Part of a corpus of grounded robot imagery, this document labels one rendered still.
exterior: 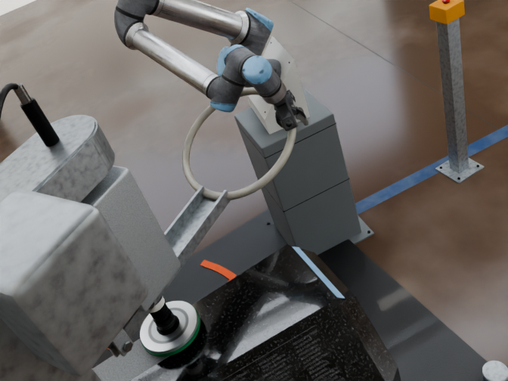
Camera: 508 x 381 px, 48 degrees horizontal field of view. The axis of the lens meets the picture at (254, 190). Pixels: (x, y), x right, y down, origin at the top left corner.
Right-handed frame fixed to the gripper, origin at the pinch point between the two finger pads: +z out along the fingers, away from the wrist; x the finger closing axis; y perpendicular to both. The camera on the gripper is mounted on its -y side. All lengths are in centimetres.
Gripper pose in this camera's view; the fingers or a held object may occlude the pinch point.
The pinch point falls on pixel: (298, 128)
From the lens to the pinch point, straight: 219.2
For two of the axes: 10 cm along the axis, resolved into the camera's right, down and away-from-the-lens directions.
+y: -1.2, -8.5, 5.2
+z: 4.5, 4.2, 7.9
